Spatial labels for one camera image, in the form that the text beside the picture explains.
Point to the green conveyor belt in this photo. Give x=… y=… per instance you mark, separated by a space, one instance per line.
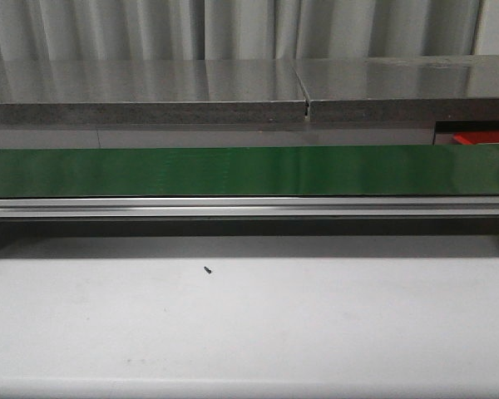
x=251 y=171

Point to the red plastic tray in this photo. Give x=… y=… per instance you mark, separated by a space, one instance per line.
x=477 y=137

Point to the grey stone counter left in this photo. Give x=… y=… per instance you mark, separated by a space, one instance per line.
x=110 y=93

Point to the grey pleated curtain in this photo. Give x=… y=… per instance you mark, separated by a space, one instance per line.
x=215 y=30

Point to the aluminium conveyor side rail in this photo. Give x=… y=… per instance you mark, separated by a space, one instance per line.
x=123 y=207

